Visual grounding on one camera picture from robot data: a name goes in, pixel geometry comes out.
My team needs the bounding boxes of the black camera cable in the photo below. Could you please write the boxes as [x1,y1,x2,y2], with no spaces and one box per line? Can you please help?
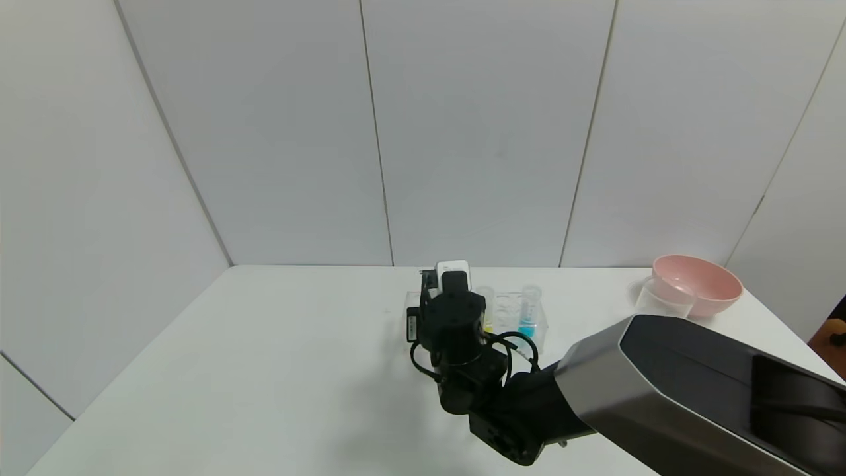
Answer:
[410,268,540,385]

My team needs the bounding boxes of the test tube with blue pigment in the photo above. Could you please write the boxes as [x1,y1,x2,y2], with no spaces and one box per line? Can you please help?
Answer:
[520,284,543,340]

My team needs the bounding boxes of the pink bowl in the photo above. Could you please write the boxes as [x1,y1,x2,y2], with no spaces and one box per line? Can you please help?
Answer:
[651,255,744,319]

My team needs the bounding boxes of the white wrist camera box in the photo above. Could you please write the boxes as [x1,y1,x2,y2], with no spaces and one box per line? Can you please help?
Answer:
[435,260,471,295]

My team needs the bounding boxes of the clear plastic measuring cup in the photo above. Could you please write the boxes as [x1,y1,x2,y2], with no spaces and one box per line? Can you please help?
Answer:
[634,276,697,319]

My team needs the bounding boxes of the clear acrylic test tube rack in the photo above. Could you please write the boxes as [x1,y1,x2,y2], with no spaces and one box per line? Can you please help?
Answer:
[404,290,549,354]

